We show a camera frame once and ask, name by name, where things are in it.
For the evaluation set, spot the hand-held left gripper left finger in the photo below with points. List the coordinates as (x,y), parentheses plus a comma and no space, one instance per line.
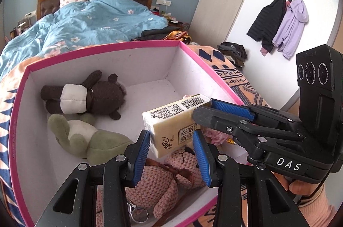
(142,157)

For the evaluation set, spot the pink crochet bear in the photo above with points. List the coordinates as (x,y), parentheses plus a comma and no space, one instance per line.
(160,184)

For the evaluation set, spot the person's right forearm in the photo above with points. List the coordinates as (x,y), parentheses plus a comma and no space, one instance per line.
(316,213)

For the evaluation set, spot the blue floral duvet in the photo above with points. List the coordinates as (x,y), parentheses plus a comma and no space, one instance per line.
(93,21)

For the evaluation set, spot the beige tissue pack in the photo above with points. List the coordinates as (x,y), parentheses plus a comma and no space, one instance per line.
(168,125)

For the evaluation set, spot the cluttered nightstand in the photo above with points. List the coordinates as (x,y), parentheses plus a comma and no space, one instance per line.
(20,27)

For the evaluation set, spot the white wall outlet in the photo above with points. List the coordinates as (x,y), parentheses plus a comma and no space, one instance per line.
(163,2)
(30,13)

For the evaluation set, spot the pink cardboard box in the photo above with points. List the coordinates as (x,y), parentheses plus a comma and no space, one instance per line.
(160,66)

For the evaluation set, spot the bedside table with small items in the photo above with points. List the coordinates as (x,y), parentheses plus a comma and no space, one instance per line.
(171,19)

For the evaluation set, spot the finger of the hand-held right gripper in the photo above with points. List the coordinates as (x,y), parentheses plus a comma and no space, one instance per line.
(214,117)
(233,108)

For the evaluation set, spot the green plush toy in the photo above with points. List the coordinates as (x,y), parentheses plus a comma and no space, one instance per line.
(107,144)

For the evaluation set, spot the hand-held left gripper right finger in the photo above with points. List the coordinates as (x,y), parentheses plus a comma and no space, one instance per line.
(202,160)

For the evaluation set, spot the folded dark clothes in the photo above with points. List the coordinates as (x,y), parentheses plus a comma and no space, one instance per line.
(155,33)

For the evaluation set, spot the yellow and orange cloth item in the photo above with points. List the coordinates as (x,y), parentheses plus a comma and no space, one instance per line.
(181,36)

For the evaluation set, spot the lilac hooded jacket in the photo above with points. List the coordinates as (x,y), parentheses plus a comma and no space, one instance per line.
(290,26)

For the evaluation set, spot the pile of dark clothes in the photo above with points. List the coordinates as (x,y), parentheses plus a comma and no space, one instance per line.
(233,51)

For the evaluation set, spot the person's right hand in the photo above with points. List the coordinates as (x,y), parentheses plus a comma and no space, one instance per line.
(302,189)

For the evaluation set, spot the black puffer jacket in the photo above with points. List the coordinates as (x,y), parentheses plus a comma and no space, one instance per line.
(265,23)

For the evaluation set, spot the brown and white plush bear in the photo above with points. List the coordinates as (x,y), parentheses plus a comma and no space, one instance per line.
(104,98)

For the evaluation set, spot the pink garment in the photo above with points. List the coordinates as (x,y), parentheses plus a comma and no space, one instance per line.
(264,51)

